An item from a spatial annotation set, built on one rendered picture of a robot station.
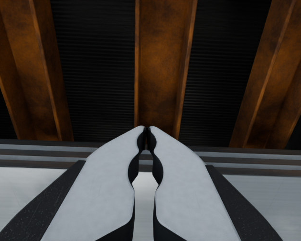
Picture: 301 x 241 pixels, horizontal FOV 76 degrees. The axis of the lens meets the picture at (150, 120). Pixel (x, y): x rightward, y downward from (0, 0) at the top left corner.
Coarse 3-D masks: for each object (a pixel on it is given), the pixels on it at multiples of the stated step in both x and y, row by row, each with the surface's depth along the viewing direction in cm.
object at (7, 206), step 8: (0, 168) 22; (0, 176) 22; (0, 184) 23; (8, 184) 23; (0, 192) 24; (8, 192) 24; (0, 200) 24; (8, 200) 24; (16, 200) 24; (0, 208) 25; (8, 208) 25; (16, 208) 25; (0, 216) 26; (8, 216) 26; (0, 224) 27
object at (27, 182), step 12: (12, 168) 22; (24, 168) 22; (36, 168) 22; (48, 168) 22; (60, 168) 22; (12, 180) 23; (24, 180) 23; (36, 180) 23; (48, 180) 23; (24, 192) 24; (36, 192) 24; (24, 204) 25
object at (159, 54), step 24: (144, 0) 28; (168, 0) 28; (192, 0) 25; (144, 24) 30; (168, 24) 30; (192, 24) 26; (144, 48) 32; (168, 48) 32; (144, 72) 33; (168, 72) 33; (144, 96) 36; (168, 96) 36; (144, 120) 38; (168, 120) 38
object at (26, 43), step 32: (0, 0) 28; (32, 0) 25; (0, 32) 29; (32, 32) 30; (0, 64) 29; (32, 64) 33; (32, 96) 36; (64, 96) 35; (32, 128) 38; (64, 128) 36
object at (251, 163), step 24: (0, 144) 23; (24, 144) 23; (48, 144) 23; (72, 144) 24; (96, 144) 24; (144, 168) 22; (216, 168) 23; (240, 168) 23; (264, 168) 23; (288, 168) 23
